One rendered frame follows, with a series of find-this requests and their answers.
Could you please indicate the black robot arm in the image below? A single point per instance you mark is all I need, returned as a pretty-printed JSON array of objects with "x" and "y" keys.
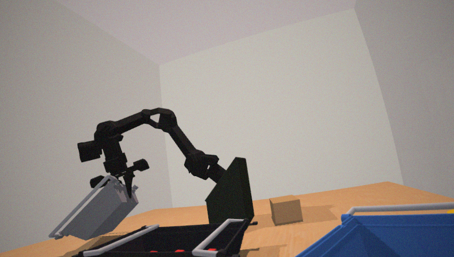
[{"x": 108, "y": 135}]

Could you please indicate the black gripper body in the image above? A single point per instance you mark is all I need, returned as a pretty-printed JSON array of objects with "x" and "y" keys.
[{"x": 140, "y": 165}]

